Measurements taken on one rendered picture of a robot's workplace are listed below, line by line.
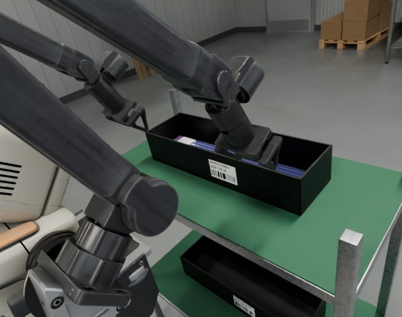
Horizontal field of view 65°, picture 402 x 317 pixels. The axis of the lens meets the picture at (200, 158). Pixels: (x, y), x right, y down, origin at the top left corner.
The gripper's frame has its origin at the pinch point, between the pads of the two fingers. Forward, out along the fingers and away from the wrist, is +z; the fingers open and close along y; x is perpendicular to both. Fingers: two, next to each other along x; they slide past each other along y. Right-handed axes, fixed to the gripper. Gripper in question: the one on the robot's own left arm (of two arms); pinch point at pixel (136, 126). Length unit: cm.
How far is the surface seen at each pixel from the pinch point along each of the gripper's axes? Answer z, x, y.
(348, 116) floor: 213, -171, 24
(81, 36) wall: 120, -174, 438
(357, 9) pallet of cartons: 263, -399, 103
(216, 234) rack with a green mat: 11.8, 16.1, -36.5
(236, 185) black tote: 16.3, 1.0, -31.4
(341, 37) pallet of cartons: 301, -385, 126
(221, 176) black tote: 15.3, 0.5, -25.9
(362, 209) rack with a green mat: 23, -7, -61
